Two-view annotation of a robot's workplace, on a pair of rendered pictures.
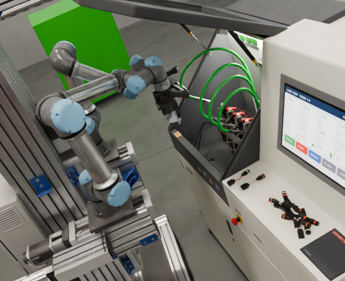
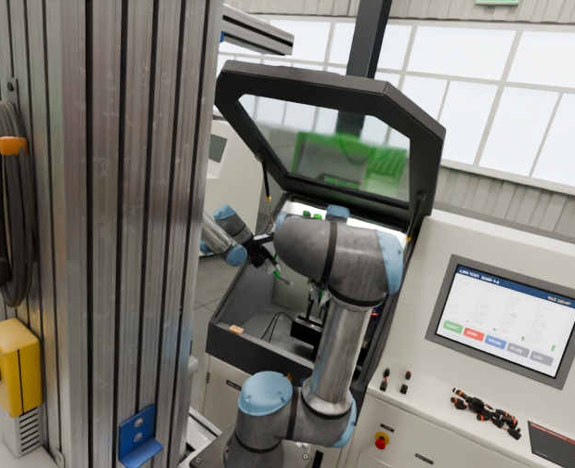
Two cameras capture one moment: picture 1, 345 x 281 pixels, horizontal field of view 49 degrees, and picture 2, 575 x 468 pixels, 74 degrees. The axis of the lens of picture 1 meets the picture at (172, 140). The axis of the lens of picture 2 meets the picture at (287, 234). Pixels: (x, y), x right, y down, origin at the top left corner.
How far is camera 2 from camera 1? 1.47 m
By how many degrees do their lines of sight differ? 51
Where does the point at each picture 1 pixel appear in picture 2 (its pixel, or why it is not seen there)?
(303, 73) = (490, 254)
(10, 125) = (159, 275)
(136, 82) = not seen: hidden behind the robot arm
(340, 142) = (541, 323)
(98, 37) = not seen: outside the picture
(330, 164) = (520, 348)
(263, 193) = (429, 395)
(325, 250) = (549, 446)
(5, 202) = not seen: outside the picture
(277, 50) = (450, 229)
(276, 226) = (483, 431)
